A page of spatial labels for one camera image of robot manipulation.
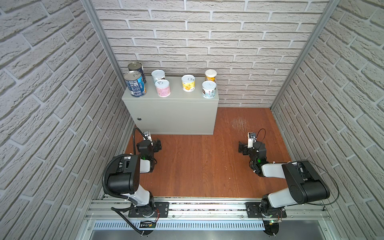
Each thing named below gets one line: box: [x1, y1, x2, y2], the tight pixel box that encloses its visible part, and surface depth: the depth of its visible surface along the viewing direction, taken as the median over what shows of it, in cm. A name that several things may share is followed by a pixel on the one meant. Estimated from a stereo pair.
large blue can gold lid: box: [123, 70, 147, 98], surface depth 74 cm
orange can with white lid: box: [205, 69, 218, 83], surface depth 81 cm
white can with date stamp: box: [151, 69, 166, 84], surface depth 83 cm
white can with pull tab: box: [154, 79, 171, 98], surface depth 77 cm
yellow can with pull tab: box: [181, 74, 196, 92], surface depth 80 cm
